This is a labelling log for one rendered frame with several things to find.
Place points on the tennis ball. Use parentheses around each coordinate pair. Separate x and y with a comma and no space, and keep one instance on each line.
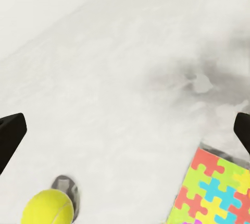
(49,206)

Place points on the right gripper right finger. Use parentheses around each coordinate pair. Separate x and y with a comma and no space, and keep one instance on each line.
(242,129)

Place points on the desk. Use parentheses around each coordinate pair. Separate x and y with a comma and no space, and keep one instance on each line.
(117,98)

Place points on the jigsaw puzzle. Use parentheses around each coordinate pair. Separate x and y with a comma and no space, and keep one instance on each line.
(214,191)

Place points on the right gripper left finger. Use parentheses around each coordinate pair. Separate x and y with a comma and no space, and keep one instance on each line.
(12,130)

